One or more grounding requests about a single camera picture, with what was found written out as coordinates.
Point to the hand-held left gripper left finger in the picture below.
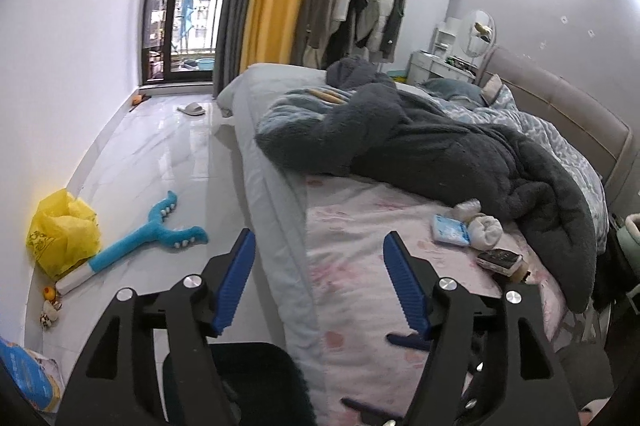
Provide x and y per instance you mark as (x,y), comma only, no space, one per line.
(234,282)

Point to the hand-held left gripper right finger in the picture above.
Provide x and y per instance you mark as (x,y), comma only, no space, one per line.
(403,277)

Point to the blue cartoon tissue packet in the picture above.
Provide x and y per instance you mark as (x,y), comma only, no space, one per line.
(450,230)

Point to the dark round waste bin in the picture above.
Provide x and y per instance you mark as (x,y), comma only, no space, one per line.
(265,381)

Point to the clear plastic wrapper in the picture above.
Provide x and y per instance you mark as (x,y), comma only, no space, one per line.
(467,207)

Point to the dark flat box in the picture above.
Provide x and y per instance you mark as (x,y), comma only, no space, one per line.
(500,261)

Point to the bed with grey mattress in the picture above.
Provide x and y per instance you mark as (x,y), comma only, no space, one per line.
(270,186)

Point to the blue forked plush toy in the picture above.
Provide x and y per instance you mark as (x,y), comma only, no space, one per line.
(135,241)

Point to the dark grey fleece blanket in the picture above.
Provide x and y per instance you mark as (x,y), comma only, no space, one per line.
(425,146)

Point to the yellow plastic bag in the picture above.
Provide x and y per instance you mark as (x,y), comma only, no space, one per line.
(62,233)

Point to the grey slipper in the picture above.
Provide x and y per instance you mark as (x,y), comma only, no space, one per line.
(191,109)

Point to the small yellow duck toy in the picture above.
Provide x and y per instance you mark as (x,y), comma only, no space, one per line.
(49,292)

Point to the wooden stick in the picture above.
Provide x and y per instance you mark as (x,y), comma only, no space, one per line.
(327,96)

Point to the teal basin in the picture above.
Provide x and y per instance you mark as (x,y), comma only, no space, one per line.
(396,75)

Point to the small orange toy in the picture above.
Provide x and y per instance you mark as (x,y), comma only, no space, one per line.
(138,100)

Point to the blue white patterned duvet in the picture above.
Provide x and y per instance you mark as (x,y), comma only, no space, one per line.
(560,141)

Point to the beige pillow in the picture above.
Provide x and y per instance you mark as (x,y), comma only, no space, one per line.
(491,89)

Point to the white dresser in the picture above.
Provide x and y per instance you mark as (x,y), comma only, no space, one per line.
(430,64)

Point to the blue basin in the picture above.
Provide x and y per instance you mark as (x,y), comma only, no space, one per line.
(205,64)

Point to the blue printed plastic bag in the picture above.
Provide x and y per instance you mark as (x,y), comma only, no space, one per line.
(25,376)

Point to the beige padded headboard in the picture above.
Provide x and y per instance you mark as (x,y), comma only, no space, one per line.
(565,101)

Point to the dark grey hanging trousers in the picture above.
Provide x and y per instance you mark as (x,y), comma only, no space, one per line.
(396,21)

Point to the white standing fan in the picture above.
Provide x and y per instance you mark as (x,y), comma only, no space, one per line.
(477,31)

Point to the grey curtain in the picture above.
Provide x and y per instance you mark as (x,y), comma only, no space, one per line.
(240,6)

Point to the white hanging jacket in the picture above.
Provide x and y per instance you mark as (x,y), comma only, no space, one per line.
(377,1)

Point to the grey hanging coat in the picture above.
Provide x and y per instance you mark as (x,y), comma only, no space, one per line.
(325,6)

